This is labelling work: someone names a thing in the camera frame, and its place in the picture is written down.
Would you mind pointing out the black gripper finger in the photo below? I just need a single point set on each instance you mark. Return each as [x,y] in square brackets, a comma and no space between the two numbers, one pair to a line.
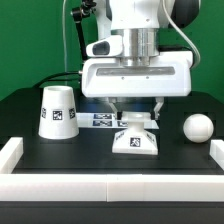
[155,114]
[116,112]

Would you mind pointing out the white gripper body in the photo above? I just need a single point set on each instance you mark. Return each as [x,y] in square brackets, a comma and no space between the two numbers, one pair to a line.
[167,75]

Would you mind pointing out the white lamp base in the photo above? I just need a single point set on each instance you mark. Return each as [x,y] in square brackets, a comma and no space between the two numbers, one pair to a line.
[135,139]

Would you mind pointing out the white lamp bulb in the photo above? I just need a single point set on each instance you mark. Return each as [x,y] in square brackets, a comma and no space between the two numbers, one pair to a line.
[198,128]

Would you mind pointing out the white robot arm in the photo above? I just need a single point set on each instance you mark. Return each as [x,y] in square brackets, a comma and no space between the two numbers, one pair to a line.
[126,60]

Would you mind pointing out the white lamp shade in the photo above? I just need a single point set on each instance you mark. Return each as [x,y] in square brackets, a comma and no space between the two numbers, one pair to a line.
[58,120]

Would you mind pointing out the white marker sheet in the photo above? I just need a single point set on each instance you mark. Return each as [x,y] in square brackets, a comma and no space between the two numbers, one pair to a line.
[108,120]

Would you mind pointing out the white left fence bar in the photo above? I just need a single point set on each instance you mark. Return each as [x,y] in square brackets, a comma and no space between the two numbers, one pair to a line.
[10,155]

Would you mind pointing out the white front fence bar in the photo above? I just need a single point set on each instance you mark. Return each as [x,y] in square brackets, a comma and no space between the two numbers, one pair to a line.
[111,188]

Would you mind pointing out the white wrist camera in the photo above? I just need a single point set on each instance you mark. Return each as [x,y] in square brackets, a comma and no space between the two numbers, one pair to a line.
[108,47]

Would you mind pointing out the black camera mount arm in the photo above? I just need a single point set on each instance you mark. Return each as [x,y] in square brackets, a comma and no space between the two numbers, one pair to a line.
[86,8]

